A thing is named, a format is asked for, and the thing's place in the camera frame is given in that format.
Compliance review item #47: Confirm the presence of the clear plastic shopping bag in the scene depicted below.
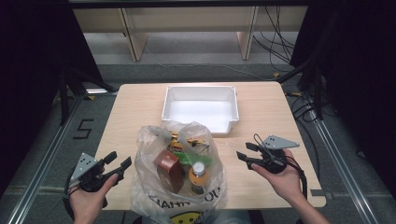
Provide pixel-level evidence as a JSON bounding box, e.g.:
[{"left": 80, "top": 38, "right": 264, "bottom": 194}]
[{"left": 130, "top": 120, "right": 228, "bottom": 224}]

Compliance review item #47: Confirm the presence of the grey tape strip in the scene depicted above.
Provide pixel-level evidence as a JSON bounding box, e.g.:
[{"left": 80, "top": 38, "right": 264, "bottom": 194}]
[{"left": 310, "top": 189, "right": 334, "bottom": 201}]

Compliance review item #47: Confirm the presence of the black cable bundle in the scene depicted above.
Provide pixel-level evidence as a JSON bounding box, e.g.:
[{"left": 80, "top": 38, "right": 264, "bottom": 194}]
[{"left": 252, "top": 6, "right": 297, "bottom": 73}]

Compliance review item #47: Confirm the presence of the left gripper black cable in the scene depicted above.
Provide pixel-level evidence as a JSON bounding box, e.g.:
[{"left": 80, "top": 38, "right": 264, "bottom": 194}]
[{"left": 62, "top": 166, "right": 79, "bottom": 220}]

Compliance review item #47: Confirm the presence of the orange drink bottle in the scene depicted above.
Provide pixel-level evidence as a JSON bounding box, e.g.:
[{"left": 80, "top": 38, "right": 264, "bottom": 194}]
[{"left": 188, "top": 161, "right": 211, "bottom": 196}]

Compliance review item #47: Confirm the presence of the person's left hand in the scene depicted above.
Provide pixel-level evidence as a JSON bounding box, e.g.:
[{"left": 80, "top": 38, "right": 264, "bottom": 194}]
[{"left": 68, "top": 173, "right": 120, "bottom": 219}]

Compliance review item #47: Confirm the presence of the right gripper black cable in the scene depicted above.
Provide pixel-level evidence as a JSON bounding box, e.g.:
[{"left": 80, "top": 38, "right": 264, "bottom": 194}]
[{"left": 281, "top": 154, "right": 309, "bottom": 201}]

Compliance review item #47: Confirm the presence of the white plastic bin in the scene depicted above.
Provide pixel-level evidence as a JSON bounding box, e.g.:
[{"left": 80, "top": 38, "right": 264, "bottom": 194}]
[{"left": 161, "top": 85, "right": 240, "bottom": 135}]

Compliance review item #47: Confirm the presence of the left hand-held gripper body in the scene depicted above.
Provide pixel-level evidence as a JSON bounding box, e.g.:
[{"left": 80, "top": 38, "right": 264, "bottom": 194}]
[{"left": 70, "top": 152, "right": 121, "bottom": 193}]

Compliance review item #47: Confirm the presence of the black curtain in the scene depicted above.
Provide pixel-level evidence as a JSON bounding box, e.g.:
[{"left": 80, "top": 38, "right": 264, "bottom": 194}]
[
  {"left": 0, "top": 0, "right": 106, "bottom": 197},
  {"left": 289, "top": 0, "right": 396, "bottom": 202}
]

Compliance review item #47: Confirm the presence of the black metal stand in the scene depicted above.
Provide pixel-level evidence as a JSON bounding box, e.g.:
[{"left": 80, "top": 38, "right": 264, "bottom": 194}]
[
  {"left": 276, "top": 57, "right": 325, "bottom": 121},
  {"left": 58, "top": 65, "right": 119, "bottom": 126}
]

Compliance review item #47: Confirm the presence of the aluminium floor rail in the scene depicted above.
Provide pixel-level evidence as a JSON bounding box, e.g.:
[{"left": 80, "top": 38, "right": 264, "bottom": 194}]
[
  {"left": 6, "top": 94, "right": 87, "bottom": 224},
  {"left": 310, "top": 118, "right": 380, "bottom": 224}
]

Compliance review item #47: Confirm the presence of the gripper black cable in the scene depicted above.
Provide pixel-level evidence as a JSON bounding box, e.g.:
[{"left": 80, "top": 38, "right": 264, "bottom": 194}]
[
  {"left": 281, "top": 154, "right": 309, "bottom": 201},
  {"left": 62, "top": 166, "right": 79, "bottom": 220}
]

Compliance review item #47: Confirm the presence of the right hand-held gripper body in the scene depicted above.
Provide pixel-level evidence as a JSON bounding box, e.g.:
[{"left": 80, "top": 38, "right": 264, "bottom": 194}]
[{"left": 248, "top": 134, "right": 301, "bottom": 175}]

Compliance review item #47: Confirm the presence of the person's right hand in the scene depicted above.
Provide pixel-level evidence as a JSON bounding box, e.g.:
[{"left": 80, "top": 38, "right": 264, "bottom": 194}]
[{"left": 250, "top": 148, "right": 308, "bottom": 203}]

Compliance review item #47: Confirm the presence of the black floor cable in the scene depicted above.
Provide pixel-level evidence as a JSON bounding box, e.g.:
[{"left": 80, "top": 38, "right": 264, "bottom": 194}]
[{"left": 288, "top": 91, "right": 320, "bottom": 124}]

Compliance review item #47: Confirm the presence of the brown box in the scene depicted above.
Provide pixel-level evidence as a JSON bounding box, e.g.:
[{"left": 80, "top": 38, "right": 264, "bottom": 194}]
[{"left": 153, "top": 148, "right": 185, "bottom": 194}]

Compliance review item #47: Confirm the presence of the person's jeans leg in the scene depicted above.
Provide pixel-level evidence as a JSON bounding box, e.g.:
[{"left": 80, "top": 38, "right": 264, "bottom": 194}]
[{"left": 199, "top": 209, "right": 261, "bottom": 224}]

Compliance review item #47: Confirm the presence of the beige wooden desk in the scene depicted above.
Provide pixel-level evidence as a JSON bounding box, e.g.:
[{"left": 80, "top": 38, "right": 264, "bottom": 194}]
[{"left": 73, "top": 6, "right": 309, "bottom": 63}]

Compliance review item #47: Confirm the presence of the yellow black striped chip bag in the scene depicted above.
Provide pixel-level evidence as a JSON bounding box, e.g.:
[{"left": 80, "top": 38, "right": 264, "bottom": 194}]
[{"left": 167, "top": 131, "right": 210, "bottom": 154}]

